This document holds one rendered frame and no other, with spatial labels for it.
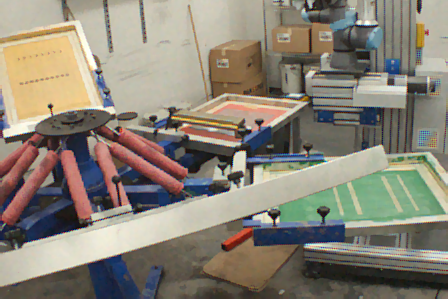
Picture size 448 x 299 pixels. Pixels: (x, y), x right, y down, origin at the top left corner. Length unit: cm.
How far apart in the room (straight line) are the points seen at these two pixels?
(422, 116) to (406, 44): 40
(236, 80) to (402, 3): 341
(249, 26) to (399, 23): 413
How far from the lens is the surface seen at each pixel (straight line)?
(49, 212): 188
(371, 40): 246
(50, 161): 176
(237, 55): 570
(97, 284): 218
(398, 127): 286
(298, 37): 581
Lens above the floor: 185
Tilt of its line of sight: 20 degrees down
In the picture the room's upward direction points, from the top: 4 degrees counter-clockwise
